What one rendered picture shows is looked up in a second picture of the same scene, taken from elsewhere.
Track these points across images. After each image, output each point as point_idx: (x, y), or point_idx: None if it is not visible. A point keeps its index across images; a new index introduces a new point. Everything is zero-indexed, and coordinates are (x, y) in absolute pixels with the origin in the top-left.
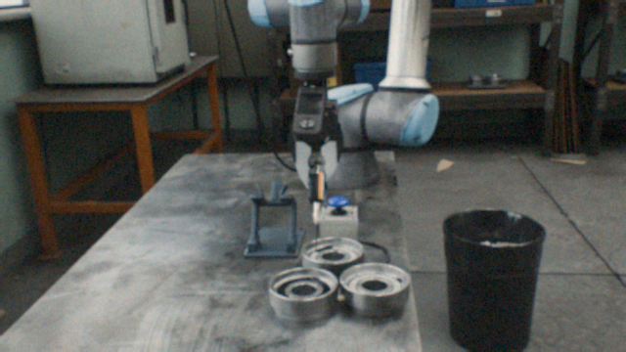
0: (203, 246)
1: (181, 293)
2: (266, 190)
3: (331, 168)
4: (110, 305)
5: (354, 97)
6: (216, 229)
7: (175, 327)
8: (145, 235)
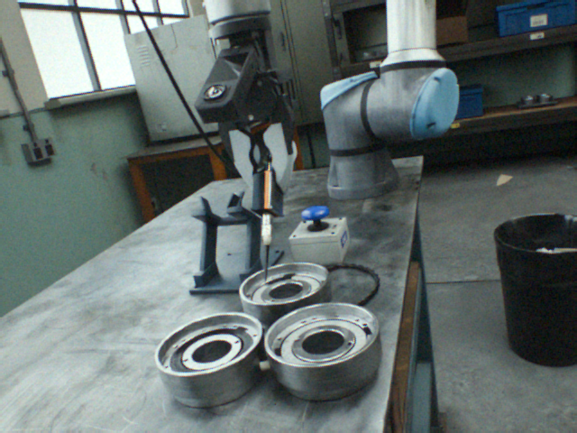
0: (157, 280)
1: (84, 348)
2: None
3: (281, 164)
4: (0, 363)
5: (352, 86)
6: (186, 257)
7: (35, 404)
8: (111, 267)
